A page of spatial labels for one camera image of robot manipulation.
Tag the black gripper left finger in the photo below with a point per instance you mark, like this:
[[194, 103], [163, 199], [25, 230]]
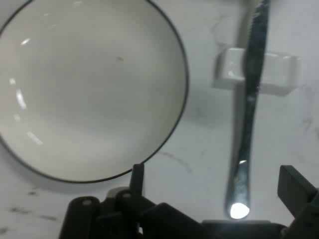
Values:
[[117, 219]]

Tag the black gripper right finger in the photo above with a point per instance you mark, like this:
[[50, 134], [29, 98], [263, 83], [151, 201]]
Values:
[[302, 199]]

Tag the silver serrated table knife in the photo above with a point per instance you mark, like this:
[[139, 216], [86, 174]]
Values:
[[251, 112]]

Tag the white plate with black rim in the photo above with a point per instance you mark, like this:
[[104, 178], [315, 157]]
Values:
[[94, 92]]

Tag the white ceramic cutlery rest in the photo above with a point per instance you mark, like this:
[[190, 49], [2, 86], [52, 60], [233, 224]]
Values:
[[279, 72]]

